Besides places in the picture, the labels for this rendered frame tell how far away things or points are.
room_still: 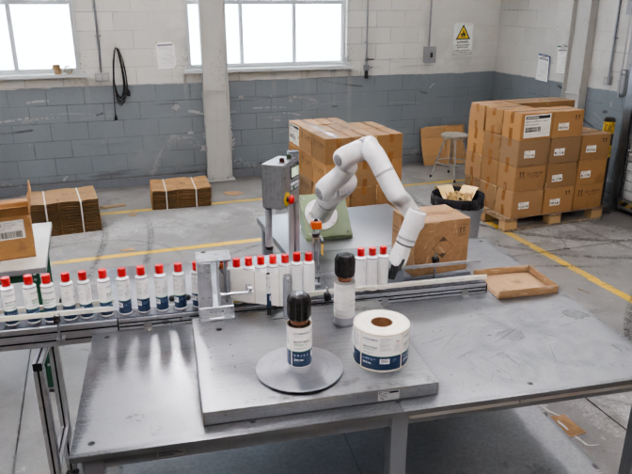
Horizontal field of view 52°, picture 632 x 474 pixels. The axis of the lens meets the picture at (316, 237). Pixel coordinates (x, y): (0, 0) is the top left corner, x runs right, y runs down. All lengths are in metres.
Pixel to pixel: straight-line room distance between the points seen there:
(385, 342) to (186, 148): 6.18
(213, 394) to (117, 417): 0.32
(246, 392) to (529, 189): 4.76
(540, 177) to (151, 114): 4.44
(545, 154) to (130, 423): 5.11
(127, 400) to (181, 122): 6.05
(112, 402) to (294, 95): 6.46
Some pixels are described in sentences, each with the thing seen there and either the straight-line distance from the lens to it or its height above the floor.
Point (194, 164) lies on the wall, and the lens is 8.26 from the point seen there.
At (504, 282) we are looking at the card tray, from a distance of 3.26.
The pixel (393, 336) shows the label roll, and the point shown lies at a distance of 2.28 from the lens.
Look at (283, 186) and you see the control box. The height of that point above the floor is 1.39.
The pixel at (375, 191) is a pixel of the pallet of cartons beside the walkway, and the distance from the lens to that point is 6.53.
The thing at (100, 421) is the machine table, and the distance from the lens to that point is 2.29.
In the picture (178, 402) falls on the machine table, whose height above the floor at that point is 0.83.
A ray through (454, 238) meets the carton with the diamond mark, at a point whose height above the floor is 1.02.
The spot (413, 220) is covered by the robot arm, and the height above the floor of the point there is 1.21.
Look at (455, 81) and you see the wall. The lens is 9.31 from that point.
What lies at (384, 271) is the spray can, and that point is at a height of 0.97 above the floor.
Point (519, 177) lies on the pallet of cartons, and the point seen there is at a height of 0.55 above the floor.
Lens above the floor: 2.10
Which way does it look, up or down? 20 degrees down
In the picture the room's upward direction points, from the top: straight up
